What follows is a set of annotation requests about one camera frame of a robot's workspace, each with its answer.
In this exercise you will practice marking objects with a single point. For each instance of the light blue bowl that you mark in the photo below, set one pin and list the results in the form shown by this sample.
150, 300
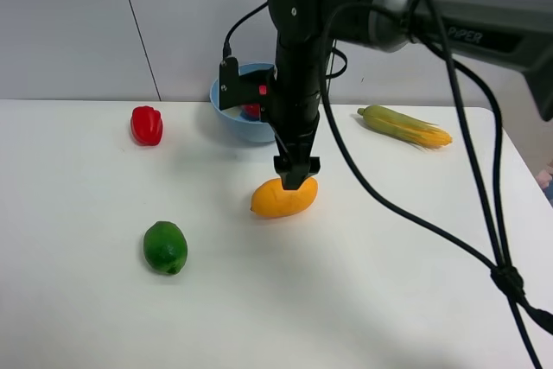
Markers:
251, 131

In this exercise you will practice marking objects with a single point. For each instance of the green lime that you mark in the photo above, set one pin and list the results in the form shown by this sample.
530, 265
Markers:
165, 248

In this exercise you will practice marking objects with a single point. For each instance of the red pomegranate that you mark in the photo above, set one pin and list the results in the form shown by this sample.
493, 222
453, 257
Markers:
251, 112

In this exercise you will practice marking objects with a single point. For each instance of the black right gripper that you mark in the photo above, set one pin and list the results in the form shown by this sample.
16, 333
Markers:
291, 108

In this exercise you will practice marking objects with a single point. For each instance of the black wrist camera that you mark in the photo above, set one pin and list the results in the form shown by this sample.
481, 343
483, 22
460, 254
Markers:
237, 89

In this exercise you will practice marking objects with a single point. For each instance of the corn cob with husk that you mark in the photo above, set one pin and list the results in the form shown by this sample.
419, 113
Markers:
404, 128

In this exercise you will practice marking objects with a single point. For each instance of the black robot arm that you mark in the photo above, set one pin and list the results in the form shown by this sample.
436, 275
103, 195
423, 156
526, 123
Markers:
516, 34

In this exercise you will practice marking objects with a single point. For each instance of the red bell pepper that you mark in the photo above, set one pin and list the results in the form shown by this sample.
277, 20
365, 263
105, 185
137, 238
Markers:
146, 126

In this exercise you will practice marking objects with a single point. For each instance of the yellow mango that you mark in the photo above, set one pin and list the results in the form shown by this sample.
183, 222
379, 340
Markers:
272, 201

